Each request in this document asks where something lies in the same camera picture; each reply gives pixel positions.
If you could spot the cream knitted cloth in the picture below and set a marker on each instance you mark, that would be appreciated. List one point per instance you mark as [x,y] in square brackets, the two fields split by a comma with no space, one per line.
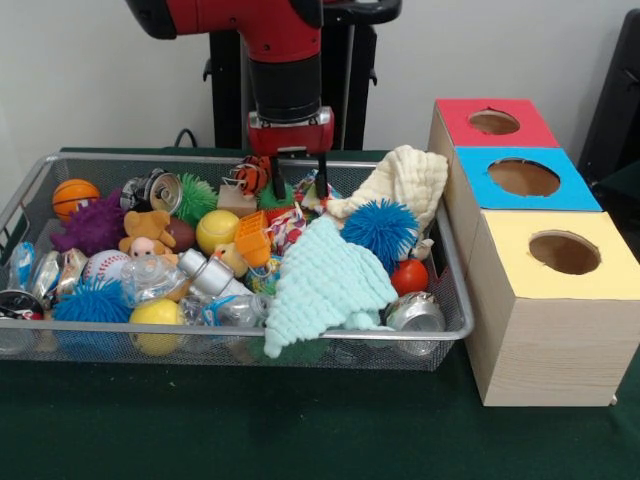
[405,175]

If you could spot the small orange basketball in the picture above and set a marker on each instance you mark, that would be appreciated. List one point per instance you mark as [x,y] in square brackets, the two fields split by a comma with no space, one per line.
[72,197]

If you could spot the silver mesh bin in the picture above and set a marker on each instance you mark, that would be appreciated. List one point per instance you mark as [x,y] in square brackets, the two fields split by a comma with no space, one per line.
[450,260]

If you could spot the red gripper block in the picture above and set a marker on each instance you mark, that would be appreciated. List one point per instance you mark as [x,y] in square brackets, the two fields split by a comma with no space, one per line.
[292,137]

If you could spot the black frame stand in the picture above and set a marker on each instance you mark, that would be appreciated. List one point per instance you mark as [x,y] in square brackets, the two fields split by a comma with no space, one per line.
[615,100]

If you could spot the purple spiky ball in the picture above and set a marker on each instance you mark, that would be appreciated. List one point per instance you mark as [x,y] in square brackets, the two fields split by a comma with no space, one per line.
[92,225]

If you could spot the blue spiky ball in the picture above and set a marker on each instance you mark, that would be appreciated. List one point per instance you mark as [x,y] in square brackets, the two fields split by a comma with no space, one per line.
[92,302]
[380,227]

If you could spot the yellow ball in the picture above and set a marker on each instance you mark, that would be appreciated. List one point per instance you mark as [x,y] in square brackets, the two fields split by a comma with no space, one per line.
[157,315]

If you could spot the red ball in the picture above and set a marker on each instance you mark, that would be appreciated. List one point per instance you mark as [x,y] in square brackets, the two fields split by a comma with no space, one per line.
[410,277]

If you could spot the mint knitted cloth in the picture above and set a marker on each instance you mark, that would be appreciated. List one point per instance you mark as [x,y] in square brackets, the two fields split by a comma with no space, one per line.
[325,285]

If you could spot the dark green tablecloth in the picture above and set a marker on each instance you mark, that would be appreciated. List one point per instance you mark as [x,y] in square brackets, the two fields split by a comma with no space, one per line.
[250,425]

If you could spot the green spiky ball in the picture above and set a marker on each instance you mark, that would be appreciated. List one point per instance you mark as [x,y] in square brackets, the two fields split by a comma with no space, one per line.
[196,197]

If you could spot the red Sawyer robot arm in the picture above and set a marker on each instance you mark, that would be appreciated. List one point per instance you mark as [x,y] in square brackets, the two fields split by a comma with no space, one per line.
[280,45]

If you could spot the tiger striped toy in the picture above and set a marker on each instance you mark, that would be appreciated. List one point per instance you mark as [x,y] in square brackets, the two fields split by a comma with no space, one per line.
[250,175]

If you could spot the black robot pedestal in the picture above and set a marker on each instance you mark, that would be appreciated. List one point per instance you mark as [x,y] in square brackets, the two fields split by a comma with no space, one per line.
[355,75]

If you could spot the wooden box with three holes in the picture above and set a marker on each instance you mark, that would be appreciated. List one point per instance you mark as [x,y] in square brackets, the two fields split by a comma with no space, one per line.
[550,350]

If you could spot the dark green side table cloth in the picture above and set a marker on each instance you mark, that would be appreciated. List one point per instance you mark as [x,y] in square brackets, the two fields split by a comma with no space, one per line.
[620,185]

